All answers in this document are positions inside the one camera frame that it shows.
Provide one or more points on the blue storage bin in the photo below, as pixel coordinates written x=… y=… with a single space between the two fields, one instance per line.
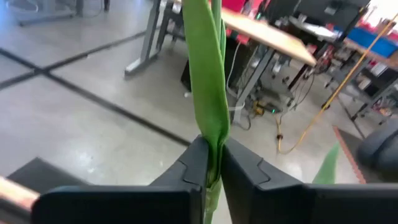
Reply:
x=373 y=40

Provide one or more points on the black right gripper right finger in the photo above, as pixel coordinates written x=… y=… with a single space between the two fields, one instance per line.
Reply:
x=280 y=205

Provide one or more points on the wooden desk with grey legs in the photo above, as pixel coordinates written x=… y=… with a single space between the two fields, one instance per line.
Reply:
x=267 y=34

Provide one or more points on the grey desk frame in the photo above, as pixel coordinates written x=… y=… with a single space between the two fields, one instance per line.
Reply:
x=62 y=14

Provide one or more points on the dark red artificial tulip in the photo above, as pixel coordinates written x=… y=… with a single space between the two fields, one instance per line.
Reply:
x=206 y=77

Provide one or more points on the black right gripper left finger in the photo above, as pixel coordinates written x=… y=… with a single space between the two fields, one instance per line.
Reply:
x=140 y=205

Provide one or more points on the power strip with green light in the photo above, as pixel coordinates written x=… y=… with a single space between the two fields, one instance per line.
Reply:
x=264 y=108

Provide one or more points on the dark grey padded seat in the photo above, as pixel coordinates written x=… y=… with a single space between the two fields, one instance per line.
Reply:
x=377 y=146

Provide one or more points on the black mat with orange edge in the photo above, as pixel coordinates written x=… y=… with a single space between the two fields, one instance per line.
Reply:
x=351 y=149

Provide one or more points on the red storage bin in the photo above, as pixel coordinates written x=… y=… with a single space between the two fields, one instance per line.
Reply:
x=239 y=6

